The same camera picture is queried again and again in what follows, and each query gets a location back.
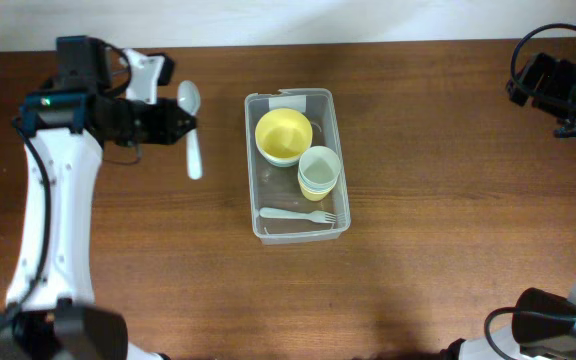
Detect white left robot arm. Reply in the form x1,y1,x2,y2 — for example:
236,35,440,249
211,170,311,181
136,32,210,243
0,36,203,359

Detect white plastic cup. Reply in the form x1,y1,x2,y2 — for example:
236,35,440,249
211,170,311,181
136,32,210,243
298,146,342,189

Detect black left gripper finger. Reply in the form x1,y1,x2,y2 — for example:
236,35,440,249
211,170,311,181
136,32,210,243
175,119,197,141
167,99,196,123

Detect white plastic fork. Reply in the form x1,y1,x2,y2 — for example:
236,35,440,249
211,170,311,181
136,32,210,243
259,207,337,224

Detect yellow plastic bowl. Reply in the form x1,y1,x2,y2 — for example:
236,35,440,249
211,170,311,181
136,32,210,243
254,108,313,158

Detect green plastic cup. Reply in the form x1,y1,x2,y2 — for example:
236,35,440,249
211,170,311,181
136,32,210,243
297,173,338,194

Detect yellow plastic cup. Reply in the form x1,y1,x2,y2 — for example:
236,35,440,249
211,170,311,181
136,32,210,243
299,183,332,202

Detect white plastic spoon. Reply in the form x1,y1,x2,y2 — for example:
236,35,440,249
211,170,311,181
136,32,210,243
177,80,203,180

